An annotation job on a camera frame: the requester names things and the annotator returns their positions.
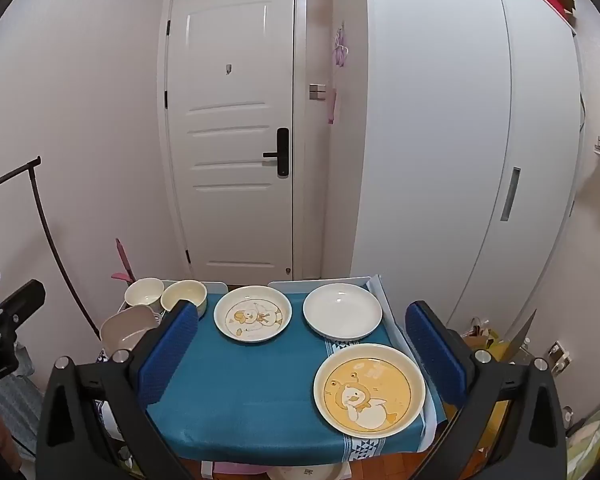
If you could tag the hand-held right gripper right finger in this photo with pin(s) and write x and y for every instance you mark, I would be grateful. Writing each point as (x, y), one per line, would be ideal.
(435, 355)

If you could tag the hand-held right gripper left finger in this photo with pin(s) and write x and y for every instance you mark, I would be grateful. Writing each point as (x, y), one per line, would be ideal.
(170, 355)

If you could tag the pink square plastic bowl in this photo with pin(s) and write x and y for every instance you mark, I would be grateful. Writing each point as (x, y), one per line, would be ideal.
(125, 330)

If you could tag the cream ceramic bowl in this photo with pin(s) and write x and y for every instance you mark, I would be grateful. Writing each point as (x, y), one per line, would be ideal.
(185, 296)

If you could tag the yellow duck print plate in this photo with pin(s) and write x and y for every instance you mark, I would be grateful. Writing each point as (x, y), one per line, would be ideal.
(367, 392)

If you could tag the white duck print plate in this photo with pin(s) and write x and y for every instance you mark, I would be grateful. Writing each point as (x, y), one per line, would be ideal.
(252, 315)

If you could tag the plain white plate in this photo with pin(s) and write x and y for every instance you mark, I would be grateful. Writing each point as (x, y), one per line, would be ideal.
(342, 310)

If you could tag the brown paper bag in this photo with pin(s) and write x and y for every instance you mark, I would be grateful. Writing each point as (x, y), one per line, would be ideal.
(477, 332)

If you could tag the grey patterned cloth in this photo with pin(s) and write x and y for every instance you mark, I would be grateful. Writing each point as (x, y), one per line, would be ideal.
(15, 410)

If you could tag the white ceramic bowl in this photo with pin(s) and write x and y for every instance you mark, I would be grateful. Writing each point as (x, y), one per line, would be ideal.
(142, 294)

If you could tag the black clothes rack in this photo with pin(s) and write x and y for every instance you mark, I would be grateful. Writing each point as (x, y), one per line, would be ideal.
(40, 210)

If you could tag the teal tablecloth with patterned stripe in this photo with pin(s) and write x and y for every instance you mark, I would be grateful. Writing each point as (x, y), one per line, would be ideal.
(260, 385)

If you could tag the pink plastic tool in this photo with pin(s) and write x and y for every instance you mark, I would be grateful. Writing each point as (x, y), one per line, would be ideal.
(122, 260)

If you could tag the green striped cloth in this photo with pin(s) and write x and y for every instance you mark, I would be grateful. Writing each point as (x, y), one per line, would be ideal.
(592, 435)

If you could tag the white wardrobe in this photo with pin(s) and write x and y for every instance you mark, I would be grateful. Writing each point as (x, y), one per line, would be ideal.
(430, 135)

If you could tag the white panel door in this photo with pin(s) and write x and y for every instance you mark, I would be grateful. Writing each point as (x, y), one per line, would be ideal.
(230, 85)

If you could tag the wall socket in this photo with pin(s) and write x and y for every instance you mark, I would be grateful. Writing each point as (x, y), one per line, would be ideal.
(560, 357)

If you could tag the pink wall card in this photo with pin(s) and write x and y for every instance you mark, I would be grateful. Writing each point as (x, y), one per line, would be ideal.
(334, 107)

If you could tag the grey light switch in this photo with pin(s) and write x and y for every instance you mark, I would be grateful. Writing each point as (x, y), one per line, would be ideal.
(317, 91)

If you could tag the pink wall ornament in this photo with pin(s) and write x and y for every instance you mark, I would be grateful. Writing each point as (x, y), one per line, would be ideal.
(341, 45)

